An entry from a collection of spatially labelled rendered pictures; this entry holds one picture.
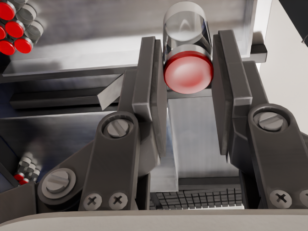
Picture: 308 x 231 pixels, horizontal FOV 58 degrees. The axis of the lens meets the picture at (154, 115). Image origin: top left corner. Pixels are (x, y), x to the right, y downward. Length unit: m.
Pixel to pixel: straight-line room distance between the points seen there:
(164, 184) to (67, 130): 0.25
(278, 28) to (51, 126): 1.18
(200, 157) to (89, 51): 0.32
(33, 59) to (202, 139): 0.32
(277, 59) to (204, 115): 1.12
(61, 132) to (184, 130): 0.24
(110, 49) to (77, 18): 0.06
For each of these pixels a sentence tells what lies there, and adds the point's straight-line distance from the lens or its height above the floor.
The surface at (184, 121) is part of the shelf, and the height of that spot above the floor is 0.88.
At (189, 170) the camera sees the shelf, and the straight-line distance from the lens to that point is 0.63.
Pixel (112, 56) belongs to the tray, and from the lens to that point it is 0.40.
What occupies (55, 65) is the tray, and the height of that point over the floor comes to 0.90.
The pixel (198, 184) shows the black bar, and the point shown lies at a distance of 0.65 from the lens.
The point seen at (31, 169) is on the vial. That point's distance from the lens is 0.67.
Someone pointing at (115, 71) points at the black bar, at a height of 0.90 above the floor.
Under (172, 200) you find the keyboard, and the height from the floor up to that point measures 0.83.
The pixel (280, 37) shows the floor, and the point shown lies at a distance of 1.51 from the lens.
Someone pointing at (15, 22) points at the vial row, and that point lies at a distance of 0.38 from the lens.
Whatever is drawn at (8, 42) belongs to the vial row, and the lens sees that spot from 0.39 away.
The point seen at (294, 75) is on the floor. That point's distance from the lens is 1.69.
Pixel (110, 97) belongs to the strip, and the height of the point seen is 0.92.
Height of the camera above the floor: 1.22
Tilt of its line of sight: 44 degrees down
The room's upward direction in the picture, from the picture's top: 177 degrees counter-clockwise
